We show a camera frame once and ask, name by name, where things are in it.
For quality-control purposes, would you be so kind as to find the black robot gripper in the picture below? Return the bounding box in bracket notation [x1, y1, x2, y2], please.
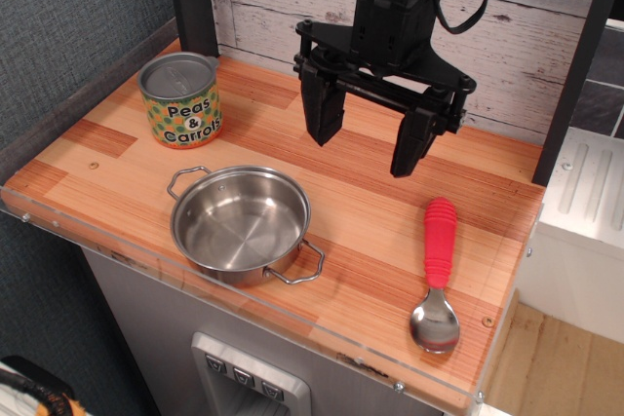
[294, 0, 476, 177]

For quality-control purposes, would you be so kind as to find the stainless steel pot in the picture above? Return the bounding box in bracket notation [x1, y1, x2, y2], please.
[167, 165, 326, 286]

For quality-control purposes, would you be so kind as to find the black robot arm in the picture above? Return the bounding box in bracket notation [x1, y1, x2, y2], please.
[294, 0, 486, 177]

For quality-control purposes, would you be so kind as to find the peas and carrots can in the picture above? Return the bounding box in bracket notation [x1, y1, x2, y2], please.
[137, 52, 223, 149]

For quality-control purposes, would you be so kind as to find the white toy sink unit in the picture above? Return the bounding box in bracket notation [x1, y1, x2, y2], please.
[516, 19, 623, 342]

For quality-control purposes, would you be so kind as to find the grey toy fridge cabinet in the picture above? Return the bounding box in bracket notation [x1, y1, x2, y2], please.
[85, 250, 439, 415]

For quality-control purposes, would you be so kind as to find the silver dispenser panel with buttons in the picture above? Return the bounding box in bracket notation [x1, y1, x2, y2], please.
[191, 332, 312, 415]

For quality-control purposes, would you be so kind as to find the clear acrylic edge guard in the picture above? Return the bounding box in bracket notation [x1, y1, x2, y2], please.
[1, 176, 491, 415]

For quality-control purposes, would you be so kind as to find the black and orange bag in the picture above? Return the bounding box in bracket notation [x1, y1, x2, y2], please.
[1, 356, 88, 415]

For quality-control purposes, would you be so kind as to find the red handled metal spoon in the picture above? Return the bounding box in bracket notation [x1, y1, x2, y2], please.
[409, 197, 460, 354]

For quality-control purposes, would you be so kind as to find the dark left vertical post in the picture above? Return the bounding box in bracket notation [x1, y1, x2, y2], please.
[173, 0, 219, 57]

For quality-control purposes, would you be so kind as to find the dark vertical post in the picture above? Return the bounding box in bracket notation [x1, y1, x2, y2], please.
[173, 0, 219, 57]
[531, 0, 615, 187]

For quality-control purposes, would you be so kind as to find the dark right vertical post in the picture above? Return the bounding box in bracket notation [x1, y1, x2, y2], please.
[531, 0, 615, 187]

